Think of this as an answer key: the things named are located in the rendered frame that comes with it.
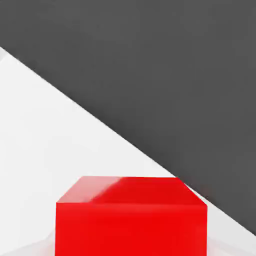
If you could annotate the small red cube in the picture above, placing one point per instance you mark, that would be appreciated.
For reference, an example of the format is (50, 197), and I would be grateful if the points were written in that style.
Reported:
(131, 226)

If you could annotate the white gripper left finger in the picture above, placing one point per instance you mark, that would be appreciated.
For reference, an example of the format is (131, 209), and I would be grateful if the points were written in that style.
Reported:
(40, 249)

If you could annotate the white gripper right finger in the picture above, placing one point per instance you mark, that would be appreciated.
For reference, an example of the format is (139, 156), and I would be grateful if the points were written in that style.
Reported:
(216, 250)

